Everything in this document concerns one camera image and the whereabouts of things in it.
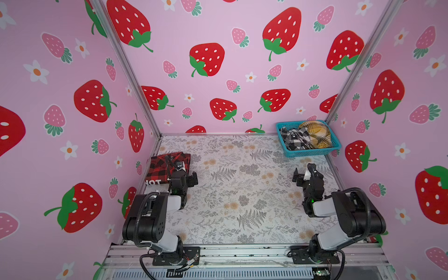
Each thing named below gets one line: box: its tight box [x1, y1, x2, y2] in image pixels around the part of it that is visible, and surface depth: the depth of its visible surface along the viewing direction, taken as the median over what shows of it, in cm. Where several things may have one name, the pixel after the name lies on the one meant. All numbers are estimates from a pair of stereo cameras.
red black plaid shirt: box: [144, 151, 191, 186], surface depth 103 cm
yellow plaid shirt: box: [298, 120, 333, 149], surface depth 109 cm
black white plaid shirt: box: [280, 126, 313, 152], surface depth 109 cm
